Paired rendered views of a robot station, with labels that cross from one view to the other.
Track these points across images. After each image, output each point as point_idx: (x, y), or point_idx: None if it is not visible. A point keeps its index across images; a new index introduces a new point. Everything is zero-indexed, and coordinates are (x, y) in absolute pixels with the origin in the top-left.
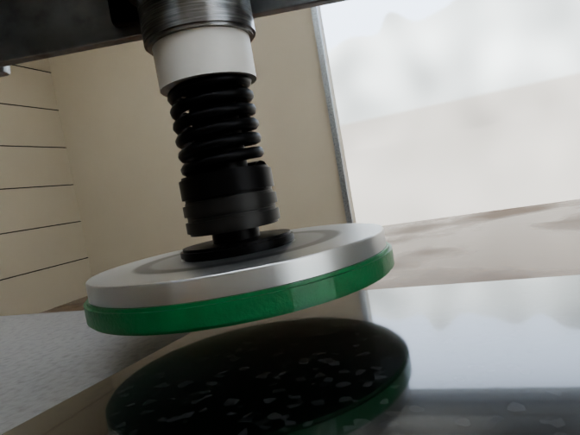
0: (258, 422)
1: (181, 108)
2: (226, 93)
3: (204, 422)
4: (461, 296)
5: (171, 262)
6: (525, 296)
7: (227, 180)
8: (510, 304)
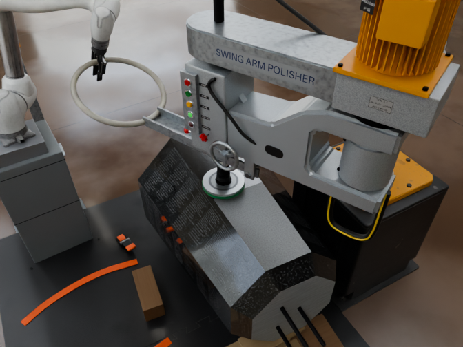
0: (239, 171)
1: None
2: None
3: (242, 173)
4: (204, 174)
5: (232, 182)
6: (202, 169)
7: None
8: (205, 169)
